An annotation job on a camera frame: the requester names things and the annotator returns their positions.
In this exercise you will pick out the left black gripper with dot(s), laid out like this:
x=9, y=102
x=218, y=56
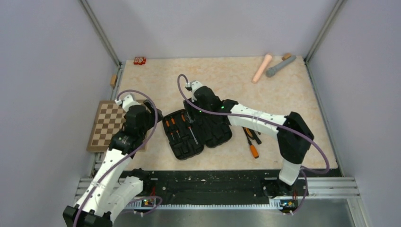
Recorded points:
x=152, y=115

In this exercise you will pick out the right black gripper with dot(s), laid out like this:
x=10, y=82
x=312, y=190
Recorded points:
x=192, y=116

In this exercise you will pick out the small orange bit driver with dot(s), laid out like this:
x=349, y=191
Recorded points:
x=170, y=129

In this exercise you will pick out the black plastic tool case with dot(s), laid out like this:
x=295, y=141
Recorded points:
x=208, y=135

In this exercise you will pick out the long orange handled screwdriver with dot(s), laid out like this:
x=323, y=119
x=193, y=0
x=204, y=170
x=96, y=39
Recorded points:
x=252, y=148

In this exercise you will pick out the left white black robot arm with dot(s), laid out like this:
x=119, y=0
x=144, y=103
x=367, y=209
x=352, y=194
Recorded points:
x=112, y=169

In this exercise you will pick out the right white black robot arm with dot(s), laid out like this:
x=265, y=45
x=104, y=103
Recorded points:
x=289, y=130

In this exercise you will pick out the wooden chessboard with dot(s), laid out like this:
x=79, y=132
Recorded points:
x=109, y=121

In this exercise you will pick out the left wooden block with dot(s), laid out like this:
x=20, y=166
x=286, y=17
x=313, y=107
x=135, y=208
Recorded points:
x=113, y=80

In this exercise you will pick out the wooden block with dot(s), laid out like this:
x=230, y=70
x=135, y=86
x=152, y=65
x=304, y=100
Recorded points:
x=286, y=56
x=113, y=80

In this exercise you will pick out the red toy car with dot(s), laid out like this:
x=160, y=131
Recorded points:
x=139, y=60

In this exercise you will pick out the grey toy microphone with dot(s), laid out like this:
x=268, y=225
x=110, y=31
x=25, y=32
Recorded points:
x=270, y=72

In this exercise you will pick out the pink toy microphone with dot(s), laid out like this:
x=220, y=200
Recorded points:
x=267, y=59

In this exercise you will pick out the back wooden block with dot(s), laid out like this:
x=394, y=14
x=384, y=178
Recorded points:
x=286, y=56

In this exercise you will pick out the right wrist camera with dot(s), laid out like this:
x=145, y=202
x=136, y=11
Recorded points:
x=193, y=85

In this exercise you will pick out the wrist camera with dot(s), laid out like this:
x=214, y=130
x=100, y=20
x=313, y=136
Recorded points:
x=193, y=85
x=127, y=102

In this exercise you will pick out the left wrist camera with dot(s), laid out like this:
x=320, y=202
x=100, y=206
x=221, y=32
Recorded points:
x=127, y=102

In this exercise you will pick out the orange handled pliers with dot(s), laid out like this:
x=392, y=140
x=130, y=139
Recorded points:
x=251, y=133

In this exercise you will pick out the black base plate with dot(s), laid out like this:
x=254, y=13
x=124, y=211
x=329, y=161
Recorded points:
x=232, y=187

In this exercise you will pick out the aluminium frame rail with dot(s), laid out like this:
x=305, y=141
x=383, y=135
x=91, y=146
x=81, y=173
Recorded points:
x=329, y=186

